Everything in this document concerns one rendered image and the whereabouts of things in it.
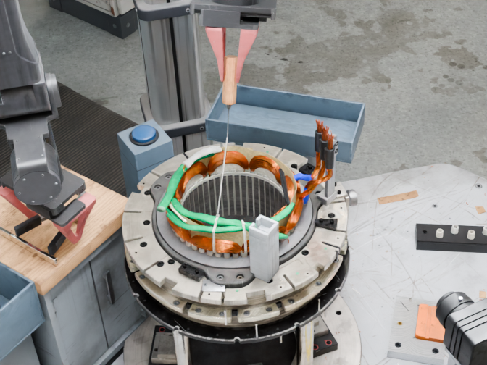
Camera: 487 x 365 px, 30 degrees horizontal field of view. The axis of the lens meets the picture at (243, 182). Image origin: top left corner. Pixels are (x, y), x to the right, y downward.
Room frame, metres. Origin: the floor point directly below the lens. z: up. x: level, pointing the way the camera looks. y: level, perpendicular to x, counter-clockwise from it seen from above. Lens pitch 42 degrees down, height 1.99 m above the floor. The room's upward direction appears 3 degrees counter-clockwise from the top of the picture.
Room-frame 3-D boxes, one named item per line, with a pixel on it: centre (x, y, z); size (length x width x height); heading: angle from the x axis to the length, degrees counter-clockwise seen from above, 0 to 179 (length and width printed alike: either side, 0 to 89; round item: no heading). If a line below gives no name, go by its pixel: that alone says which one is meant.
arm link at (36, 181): (0.88, 0.26, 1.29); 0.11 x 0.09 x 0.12; 13
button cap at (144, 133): (1.19, 0.16, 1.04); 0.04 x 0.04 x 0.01
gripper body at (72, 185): (0.92, 0.27, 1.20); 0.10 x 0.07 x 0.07; 53
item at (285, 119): (1.20, -0.08, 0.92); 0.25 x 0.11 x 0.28; 72
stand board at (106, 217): (0.97, 0.30, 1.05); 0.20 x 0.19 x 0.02; 143
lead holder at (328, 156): (0.93, -0.11, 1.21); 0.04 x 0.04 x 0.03; 56
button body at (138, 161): (1.19, 0.16, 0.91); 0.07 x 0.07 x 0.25; 30
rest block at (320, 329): (0.94, -0.10, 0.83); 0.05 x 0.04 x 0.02; 20
